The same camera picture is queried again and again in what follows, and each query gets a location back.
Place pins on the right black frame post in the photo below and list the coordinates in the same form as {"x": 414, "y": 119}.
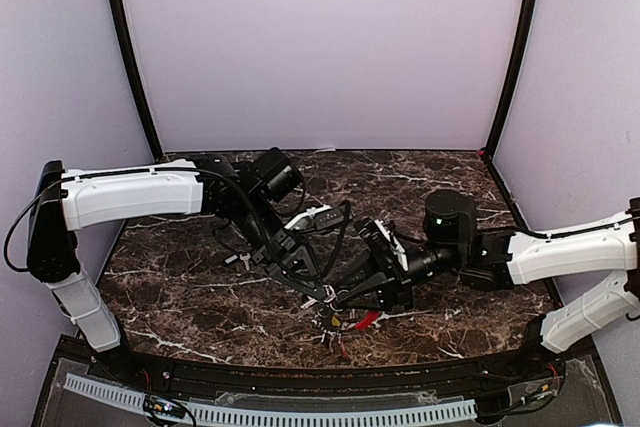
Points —
{"x": 525, "y": 18}

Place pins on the large keyring with red grip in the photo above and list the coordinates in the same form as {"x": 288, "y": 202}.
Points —
{"x": 333, "y": 338}

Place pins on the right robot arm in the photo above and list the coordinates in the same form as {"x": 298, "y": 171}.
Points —
{"x": 502, "y": 258}

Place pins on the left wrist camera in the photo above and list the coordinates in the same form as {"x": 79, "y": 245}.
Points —
{"x": 317, "y": 219}

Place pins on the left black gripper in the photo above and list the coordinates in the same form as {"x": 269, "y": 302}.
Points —
{"x": 283, "y": 255}

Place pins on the left black frame post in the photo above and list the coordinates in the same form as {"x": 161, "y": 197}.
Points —
{"x": 129, "y": 60}

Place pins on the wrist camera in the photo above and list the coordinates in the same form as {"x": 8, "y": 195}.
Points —
{"x": 388, "y": 253}
{"x": 317, "y": 219}

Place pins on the black front rail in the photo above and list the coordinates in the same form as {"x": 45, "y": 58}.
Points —
{"x": 469, "y": 377}

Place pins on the small circuit board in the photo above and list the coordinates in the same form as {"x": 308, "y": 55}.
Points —
{"x": 159, "y": 408}

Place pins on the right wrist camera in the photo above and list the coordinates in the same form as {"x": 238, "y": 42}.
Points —
{"x": 388, "y": 253}

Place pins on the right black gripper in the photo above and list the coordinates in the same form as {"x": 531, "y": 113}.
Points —
{"x": 392, "y": 291}

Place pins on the black frame post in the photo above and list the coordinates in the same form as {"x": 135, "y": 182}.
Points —
{"x": 129, "y": 60}
{"x": 525, "y": 18}

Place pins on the white slotted cable duct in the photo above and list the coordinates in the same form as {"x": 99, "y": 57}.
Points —
{"x": 254, "y": 410}

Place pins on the silver key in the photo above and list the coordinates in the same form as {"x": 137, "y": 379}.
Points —
{"x": 245, "y": 258}

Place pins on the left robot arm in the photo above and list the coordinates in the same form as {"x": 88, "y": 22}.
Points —
{"x": 242, "y": 193}

